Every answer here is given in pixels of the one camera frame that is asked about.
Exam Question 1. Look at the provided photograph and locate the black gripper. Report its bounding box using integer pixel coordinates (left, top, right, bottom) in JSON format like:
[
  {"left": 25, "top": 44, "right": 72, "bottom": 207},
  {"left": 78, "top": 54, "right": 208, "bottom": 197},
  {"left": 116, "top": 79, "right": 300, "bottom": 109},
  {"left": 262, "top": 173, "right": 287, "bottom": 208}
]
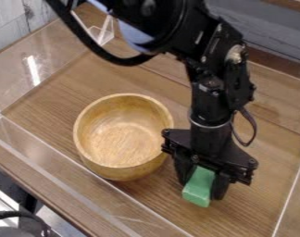
[{"left": 160, "top": 123, "right": 258, "bottom": 200}]

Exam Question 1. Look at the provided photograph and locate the green rectangular block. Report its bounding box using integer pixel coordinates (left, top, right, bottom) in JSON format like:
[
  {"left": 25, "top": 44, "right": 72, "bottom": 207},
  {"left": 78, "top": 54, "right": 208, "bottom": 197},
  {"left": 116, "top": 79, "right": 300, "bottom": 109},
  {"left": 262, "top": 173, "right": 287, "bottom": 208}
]
[{"left": 182, "top": 166, "right": 215, "bottom": 207}]

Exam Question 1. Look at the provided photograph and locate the black metal table frame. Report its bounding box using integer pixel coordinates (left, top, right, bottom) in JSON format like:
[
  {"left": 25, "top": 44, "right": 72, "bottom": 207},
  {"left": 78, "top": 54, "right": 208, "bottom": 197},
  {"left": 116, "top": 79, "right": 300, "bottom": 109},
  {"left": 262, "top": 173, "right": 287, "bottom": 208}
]
[{"left": 0, "top": 170, "right": 60, "bottom": 237}]

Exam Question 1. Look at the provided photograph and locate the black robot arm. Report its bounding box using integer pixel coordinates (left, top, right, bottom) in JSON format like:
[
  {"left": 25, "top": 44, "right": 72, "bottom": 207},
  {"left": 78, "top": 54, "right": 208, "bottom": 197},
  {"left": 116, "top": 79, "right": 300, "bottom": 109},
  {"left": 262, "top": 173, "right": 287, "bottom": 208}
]
[{"left": 44, "top": 0, "right": 258, "bottom": 200}]

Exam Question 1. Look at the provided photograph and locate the clear acrylic corner bracket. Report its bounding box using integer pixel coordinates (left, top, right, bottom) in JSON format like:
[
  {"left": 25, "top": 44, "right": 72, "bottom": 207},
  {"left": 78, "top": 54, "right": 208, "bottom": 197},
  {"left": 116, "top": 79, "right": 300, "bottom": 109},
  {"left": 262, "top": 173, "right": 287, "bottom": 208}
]
[{"left": 71, "top": 11, "right": 114, "bottom": 46}]

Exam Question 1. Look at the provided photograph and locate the brown wooden bowl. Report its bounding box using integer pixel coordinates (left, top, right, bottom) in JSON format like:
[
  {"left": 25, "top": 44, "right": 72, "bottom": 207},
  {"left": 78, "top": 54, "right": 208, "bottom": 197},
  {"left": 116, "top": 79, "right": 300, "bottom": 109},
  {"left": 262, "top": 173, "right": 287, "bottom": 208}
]
[{"left": 74, "top": 93, "right": 174, "bottom": 181}]

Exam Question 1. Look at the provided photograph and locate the black cable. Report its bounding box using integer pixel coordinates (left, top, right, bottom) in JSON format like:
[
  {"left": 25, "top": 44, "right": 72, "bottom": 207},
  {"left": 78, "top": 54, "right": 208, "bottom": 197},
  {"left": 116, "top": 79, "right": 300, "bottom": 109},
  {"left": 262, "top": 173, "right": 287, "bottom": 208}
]
[{"left": 0, "top": 211, "right": 51, "bottom": 237}]

